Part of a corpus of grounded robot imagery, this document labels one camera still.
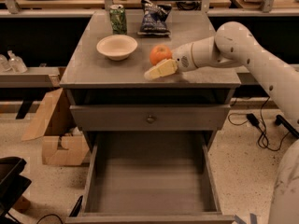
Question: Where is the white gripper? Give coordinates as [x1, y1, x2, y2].
[144, 43, 196, 80]

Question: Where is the orange fruit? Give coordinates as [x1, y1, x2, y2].
[149, 44, 172, 65]

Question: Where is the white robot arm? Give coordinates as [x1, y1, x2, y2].
[145, 21, 299, 224]

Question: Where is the grey drawer cabinet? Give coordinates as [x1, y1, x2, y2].
[61, 10, 240, 147]

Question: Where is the grey middle drawer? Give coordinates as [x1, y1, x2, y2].
[70, 105, 230, 131]

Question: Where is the open grey bottom drawer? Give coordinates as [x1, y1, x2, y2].
[65, 132, 234, 224]

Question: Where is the blue chip bag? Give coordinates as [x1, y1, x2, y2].
[138, 0, 172, 36]

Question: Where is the beige paper bowl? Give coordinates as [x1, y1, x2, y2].
[96, 35, 137, 61]

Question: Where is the green soda can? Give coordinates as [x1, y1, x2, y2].
[109, 5, 127, 35]

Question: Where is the brown cardboard box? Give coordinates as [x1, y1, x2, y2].
[21, 88, 89, 166]

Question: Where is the clear plastic bottle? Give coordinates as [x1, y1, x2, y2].
[0, 54, 11, 71]
[7, 50, 27, 73]

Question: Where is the black chair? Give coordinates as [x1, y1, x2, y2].
[0, 157, 32, 224]

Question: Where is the black floor cable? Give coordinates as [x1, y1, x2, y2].
[227, 96, 293, 152]

